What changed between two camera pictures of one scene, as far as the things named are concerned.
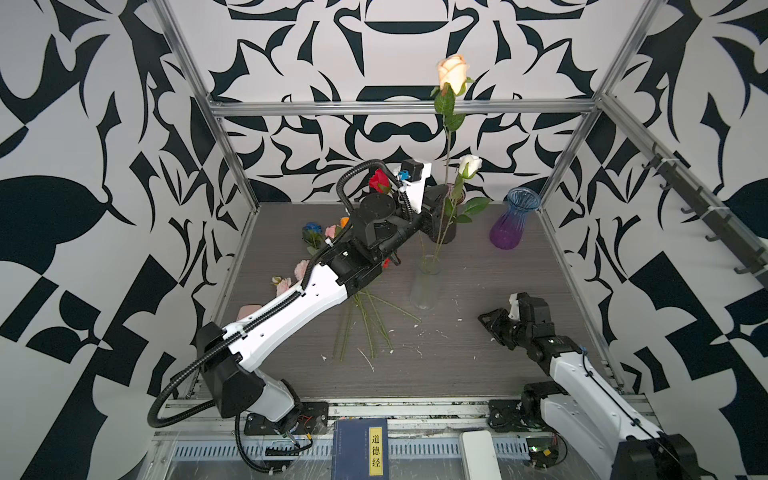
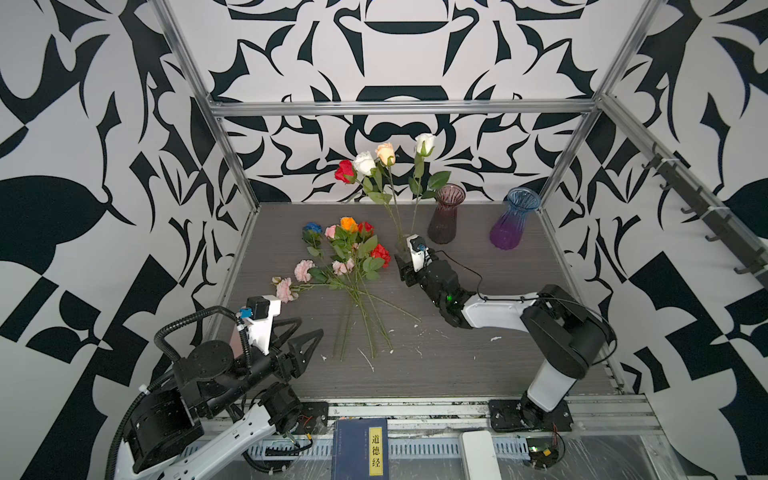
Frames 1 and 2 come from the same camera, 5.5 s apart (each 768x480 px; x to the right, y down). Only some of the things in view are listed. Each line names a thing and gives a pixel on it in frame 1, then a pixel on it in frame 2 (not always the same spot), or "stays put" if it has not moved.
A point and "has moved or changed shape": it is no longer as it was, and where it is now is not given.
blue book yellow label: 360,449 stays put
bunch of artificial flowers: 363,304 stays put
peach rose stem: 453,74 → 387,155
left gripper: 429,193 → 280,360
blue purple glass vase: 507,231 stays put
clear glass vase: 424,283 has moved or changed shape
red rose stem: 379,181 → 345,171
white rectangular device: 479,455 stays put
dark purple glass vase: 446,230 stays put
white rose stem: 456,207 → 364,164
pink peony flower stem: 283,284 stays put
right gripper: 495,323 → 412,278
